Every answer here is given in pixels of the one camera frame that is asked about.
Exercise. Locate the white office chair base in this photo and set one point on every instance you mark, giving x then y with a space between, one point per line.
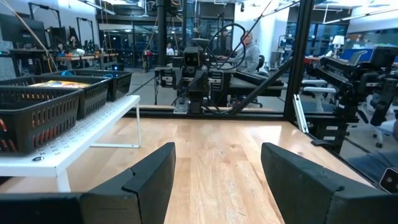
373 130

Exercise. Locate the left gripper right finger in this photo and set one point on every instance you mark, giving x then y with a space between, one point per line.
295 186

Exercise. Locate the wooden workbench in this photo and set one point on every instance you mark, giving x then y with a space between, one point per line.
84 57

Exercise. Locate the white desk lamp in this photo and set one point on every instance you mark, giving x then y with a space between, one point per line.
338 40

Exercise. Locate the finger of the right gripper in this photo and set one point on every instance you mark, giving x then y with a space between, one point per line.
216 81
167 81

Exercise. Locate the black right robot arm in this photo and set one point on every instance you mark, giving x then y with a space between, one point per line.
196 99

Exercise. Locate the dark monitor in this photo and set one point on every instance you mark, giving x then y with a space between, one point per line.
18 31

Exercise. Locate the black office chair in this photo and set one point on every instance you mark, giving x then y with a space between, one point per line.
260 62

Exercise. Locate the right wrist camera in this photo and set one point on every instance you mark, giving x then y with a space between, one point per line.
191 57

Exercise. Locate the silver aluminium post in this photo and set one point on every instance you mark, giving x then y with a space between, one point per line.
300 112

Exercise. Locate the blue silicone band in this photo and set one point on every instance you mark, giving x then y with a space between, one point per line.
66 72

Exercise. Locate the white chair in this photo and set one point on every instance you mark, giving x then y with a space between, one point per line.
317 91

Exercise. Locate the blue partition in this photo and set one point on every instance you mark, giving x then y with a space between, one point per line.
357 54

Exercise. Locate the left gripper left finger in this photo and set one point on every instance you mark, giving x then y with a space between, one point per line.
140 199

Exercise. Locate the black plastic foot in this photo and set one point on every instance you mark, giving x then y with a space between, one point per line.
320 143

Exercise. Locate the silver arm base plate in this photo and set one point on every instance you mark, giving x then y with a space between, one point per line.
181 107

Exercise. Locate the black pillar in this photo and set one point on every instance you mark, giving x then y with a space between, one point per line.
161 31

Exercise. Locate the person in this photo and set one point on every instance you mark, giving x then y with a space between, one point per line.
169 49
248 56

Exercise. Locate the black background robot arm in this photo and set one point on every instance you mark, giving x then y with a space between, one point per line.
348 74

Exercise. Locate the black desk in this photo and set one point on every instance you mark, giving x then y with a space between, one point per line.
28 59

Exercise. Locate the black smartphone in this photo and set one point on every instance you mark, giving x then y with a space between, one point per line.
390 180

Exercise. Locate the black plastic basket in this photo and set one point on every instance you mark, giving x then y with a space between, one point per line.
119 84
93 93
46 105

